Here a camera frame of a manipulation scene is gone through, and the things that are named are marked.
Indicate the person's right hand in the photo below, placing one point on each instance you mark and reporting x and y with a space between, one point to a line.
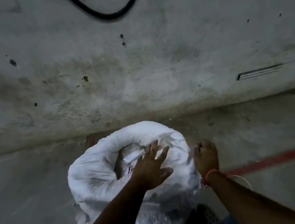
207 158

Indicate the person's left hand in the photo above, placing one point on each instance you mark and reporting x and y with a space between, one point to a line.
148 173

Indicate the person's right fingers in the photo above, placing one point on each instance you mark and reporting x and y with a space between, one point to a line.
200 147

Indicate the person's left thumb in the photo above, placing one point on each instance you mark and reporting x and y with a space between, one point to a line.
166 172

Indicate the person's left middle finger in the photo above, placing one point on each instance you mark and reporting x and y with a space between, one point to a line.
154 148

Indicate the white woven sack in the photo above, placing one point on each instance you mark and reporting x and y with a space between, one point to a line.
96 176

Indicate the person's right forearm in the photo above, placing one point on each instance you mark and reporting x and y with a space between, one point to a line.
245 201

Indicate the person's left forearm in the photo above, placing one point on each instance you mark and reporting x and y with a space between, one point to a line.
112 222

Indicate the black perforated shoe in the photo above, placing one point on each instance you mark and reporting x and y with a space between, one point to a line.
203 220

